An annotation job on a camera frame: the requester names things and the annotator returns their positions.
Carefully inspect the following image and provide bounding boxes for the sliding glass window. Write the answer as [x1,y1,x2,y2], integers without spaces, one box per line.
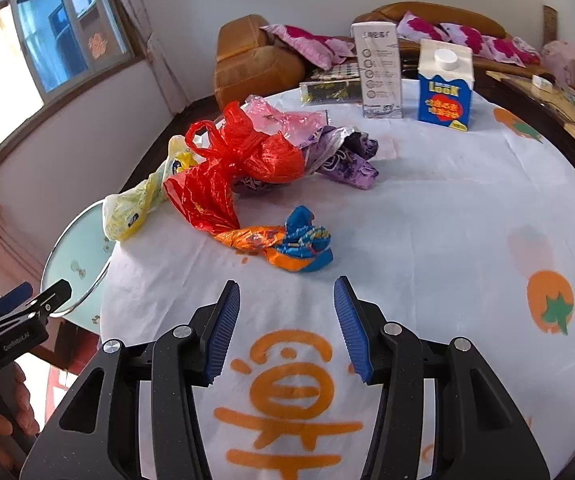
[0,0,148,171]

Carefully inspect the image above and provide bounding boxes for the wooden board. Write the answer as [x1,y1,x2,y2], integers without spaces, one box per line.
[542,5,559,46]

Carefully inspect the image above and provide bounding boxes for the white orange print tablecloth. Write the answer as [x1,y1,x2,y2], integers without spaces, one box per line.
[98,79,575,480]

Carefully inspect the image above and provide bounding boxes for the narrow pink curtain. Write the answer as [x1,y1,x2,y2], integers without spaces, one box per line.
[100,0,188,116]

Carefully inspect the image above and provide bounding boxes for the tall white blue box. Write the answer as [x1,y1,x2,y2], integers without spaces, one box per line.
[351,21,403,120]

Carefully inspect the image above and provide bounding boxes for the orange leather sofa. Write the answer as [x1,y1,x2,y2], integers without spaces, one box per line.
[367,1,555,79]

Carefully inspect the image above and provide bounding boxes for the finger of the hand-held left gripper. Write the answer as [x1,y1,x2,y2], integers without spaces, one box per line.
[0,282,34,314]
[0,279,73,329]

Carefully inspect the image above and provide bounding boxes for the pink floral pillow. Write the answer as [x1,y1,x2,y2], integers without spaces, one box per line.
[260,23,357,72]
[512,37,542,66]
[396,11,451,44]
[482,34,521,64]
[440,22,493,56]

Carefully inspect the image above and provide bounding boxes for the orange leather chaise lounge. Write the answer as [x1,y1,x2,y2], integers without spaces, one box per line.
[212,14,313,111]

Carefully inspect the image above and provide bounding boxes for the checkered cloth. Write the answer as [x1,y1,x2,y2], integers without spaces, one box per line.
[312,62,363,81]

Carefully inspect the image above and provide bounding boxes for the person's left hand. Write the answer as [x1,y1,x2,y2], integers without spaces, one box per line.
[0,361,41,437]

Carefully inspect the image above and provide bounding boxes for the yellow green plastic bag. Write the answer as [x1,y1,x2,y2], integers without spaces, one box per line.
[103,134,201,242]

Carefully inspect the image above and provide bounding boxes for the dark wooden coffee table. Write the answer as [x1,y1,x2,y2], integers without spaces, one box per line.
[486,69,575,197]

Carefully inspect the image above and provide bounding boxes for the teal cartoon print bin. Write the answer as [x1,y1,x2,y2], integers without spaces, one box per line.
[42,199,118,333]

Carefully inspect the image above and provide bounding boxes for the pink cloth covered chair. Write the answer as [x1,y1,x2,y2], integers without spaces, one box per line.
[539,39,575,86]

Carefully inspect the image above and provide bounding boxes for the purple foil wrapper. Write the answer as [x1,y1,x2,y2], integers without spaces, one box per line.
[235,126,381,196]

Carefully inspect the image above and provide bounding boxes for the blue milk carton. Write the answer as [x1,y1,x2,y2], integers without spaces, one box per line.
[417,38,476,133]

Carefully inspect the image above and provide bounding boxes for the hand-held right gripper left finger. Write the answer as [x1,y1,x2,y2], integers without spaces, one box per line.
[28,280,242,480]

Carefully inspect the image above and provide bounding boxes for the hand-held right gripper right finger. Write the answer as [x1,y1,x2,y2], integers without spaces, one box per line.
[333,276,551,480]

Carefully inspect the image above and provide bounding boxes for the dark snack packet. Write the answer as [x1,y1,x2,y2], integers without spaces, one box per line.
[298,78,363,106]

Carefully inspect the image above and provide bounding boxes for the pink translucent plastic bag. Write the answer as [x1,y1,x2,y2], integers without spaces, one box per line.
[215,94,333,154]

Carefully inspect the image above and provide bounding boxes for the red plastic bag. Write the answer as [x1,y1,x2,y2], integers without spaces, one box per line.
[163,101,306,234]

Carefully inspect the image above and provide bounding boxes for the blue orange snack wrapper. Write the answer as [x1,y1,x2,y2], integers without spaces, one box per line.
[214,204,335,274]

